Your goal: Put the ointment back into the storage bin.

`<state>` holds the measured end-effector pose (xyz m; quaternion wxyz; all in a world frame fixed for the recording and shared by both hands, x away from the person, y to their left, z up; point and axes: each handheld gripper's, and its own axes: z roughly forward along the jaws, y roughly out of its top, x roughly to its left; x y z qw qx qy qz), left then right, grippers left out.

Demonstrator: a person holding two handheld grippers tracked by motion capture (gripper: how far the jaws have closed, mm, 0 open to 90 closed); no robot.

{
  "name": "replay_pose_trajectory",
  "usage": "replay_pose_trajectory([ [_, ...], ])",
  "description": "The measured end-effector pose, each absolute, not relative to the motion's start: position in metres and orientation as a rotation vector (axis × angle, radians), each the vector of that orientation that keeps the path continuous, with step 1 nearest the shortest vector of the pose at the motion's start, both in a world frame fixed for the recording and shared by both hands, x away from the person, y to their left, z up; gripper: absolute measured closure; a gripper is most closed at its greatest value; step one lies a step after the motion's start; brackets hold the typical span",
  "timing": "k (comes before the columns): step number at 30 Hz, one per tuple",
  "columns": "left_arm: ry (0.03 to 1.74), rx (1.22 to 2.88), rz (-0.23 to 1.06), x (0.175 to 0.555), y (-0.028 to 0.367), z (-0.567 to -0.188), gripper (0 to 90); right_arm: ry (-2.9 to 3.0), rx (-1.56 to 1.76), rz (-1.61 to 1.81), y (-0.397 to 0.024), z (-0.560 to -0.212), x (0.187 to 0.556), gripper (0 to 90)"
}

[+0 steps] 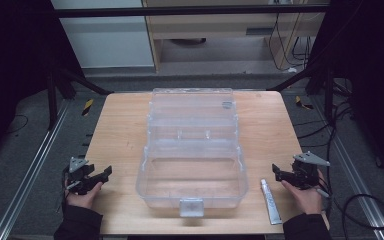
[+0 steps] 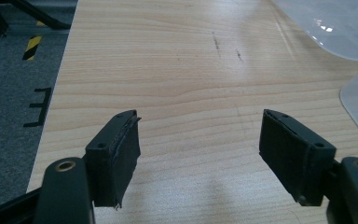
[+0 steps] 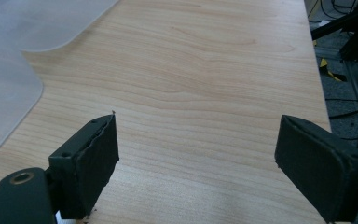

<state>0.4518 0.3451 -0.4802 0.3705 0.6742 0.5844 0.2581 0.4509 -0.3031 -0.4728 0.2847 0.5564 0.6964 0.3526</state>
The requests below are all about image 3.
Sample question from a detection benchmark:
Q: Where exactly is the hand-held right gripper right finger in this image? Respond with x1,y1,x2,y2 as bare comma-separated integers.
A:
274,114,358,224

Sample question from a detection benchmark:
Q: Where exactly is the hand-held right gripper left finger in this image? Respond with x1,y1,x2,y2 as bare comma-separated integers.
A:
48,113,120,220

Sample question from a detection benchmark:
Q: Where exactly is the yellow black tape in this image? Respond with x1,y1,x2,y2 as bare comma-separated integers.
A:
318,57,348,83

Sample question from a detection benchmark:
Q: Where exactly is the translucent white mat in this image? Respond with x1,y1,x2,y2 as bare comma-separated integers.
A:
0,46,45,169
0,0,121,52

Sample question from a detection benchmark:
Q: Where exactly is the black metal stand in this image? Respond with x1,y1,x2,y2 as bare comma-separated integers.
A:
310,0,358,62

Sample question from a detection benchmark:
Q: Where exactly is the black cable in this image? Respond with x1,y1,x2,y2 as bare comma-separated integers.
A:
325,97,358,149

